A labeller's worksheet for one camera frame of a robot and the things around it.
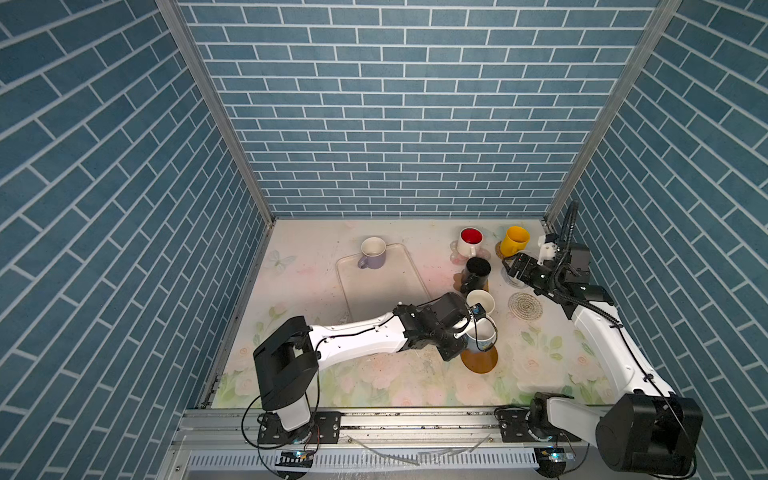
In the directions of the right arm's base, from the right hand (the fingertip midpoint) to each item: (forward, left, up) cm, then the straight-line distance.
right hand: (517, 265), depth 83 cm
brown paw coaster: (+7, +13, -19) cm, 24 cm away
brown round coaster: (-21, +9, -19) cm, 30 cm away
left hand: (-21, +13, -9) cm, 26 cm away
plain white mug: (-6, +7, -10) cm, 14 cm away
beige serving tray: (+1, +41, -21) cm, 46 cm away
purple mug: (+14, +43, -15) cm, 48 cm away
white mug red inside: (+20, +9, -14) cm, 26 cm away
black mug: (+7, +8, -15) cm, 19 cm away
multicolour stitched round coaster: (-1, -8, -20) cm, 22 cm away
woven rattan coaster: (+21, -3, -19) cm, 29 cm away
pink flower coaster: (+16, +12, -19) cm, 28 cm away
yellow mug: (+19, -5, -10) cm, 22 cm away
